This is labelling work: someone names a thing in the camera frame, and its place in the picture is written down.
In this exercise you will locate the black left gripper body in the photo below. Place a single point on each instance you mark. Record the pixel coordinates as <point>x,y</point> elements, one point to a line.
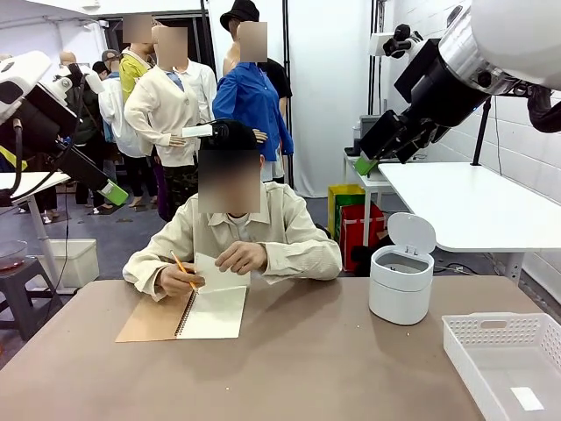
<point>44,125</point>

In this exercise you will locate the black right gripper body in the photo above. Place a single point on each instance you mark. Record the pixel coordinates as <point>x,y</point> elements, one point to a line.
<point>434,83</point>

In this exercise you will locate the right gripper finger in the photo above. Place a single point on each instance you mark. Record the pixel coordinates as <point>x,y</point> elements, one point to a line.
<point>381,136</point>
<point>418,140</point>

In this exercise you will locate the yellow pencil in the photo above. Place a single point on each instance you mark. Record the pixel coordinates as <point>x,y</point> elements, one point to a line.
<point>179,265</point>

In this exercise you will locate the white notebook paper sheet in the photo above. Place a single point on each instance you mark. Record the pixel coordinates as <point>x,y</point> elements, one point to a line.
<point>210,274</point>

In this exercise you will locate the brown spiral notebook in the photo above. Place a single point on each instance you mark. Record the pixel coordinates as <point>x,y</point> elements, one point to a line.
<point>215,316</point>

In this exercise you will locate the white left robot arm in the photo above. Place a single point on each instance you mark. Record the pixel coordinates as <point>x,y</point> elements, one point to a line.
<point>26,70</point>

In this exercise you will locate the person right forearm cream sleeve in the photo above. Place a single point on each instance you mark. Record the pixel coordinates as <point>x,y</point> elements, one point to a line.
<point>140,267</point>

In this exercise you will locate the person left forearm cream sleeve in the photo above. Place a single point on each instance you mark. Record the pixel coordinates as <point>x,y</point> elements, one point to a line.
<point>307,263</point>

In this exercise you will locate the person right hand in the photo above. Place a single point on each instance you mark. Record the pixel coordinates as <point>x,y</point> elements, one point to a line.
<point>175,283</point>

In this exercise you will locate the person left hand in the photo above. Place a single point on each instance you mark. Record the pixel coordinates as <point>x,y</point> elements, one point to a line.
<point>245,259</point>

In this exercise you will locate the bald mannequin dark clothes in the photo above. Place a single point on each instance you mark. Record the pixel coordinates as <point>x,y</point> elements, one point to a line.
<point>87,127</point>

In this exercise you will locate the mannequin white shirt grey cap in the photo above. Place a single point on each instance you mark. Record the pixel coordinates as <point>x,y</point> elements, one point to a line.
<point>116,114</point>

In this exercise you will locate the small white side table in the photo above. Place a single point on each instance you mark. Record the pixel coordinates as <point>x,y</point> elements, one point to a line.
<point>366,206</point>

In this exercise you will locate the white backdrop sheet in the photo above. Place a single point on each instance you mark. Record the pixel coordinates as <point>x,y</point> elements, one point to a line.
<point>324,87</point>

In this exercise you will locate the large white desk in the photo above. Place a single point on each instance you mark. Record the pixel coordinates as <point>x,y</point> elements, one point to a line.
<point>460,206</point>

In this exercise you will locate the white storage box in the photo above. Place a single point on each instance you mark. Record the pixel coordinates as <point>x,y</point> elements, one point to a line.
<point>79,263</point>

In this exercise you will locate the green and yellow bag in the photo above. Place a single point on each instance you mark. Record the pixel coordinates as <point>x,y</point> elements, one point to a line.
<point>339,219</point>

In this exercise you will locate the mannequin in cream cardigan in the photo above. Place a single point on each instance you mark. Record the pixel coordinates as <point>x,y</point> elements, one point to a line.
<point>162,109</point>

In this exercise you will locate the mannequin in yellow shirt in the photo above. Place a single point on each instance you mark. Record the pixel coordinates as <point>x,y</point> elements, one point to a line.
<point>129,74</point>

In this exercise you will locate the red bag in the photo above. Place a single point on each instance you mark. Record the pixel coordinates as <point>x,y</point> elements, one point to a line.
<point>355,237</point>

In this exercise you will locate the clear bowl with red contents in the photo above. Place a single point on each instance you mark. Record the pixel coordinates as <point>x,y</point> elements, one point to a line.
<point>11,259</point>

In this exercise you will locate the grey plastic stool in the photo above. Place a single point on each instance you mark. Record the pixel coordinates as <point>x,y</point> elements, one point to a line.
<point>17,280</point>

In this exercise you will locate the black light stand pole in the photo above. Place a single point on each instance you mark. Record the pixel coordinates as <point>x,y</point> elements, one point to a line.
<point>287,44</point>

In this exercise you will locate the person torso cream jacket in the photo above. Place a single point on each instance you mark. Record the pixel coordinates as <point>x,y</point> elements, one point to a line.
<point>285,228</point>

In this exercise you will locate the mannequin in blue shirt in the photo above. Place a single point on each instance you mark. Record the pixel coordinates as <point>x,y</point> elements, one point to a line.
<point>245,101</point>

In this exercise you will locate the white lidded trash bin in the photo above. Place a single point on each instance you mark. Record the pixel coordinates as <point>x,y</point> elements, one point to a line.
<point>394,294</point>

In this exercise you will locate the black bucket hat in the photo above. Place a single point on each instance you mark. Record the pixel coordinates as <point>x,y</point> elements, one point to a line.
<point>240,13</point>

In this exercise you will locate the white perforated plastic basket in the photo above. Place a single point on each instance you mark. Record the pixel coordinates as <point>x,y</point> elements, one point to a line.
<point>464,351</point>

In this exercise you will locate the small white paper slip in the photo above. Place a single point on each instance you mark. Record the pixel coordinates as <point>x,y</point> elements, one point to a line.
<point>526,398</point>

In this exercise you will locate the white desk with pedestal leg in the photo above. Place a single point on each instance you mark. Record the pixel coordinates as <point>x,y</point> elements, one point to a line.
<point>30,180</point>

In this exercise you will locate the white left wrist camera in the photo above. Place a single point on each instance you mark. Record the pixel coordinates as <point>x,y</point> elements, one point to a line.
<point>94,83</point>

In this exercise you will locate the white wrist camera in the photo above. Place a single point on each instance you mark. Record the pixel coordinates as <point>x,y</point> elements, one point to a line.
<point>94,83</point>
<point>377,44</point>

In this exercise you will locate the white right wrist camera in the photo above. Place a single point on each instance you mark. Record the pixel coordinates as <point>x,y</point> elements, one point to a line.
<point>377,44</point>

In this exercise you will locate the white head-mounted camera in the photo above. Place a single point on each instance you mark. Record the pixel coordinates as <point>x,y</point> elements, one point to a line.
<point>197,130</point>

